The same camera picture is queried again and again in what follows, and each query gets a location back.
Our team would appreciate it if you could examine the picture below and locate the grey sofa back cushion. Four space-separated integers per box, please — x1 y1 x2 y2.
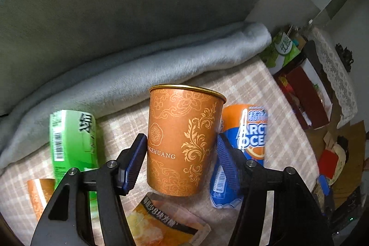
1 0 259 114

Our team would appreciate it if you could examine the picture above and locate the grey rolled blanket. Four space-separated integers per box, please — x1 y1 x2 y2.
1 22 271 168

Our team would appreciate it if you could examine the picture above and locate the green tissue pack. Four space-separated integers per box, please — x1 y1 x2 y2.
259 32 300 74

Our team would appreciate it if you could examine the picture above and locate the red gift box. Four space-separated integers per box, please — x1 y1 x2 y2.
273 59 333 130

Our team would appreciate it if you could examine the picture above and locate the blue orange soda bottle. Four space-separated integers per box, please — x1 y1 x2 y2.
209 104 268 209

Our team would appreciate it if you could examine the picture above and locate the green drink bottle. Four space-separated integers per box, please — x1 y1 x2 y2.
49 109 100 192

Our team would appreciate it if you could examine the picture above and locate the white lace cloth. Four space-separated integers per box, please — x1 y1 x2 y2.
309 26 358 129

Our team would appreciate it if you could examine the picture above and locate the orange floral paper cup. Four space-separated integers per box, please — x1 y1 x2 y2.
147 84 226 197

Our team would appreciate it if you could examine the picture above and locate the orange snack bag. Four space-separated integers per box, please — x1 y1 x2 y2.
127 192 211 246

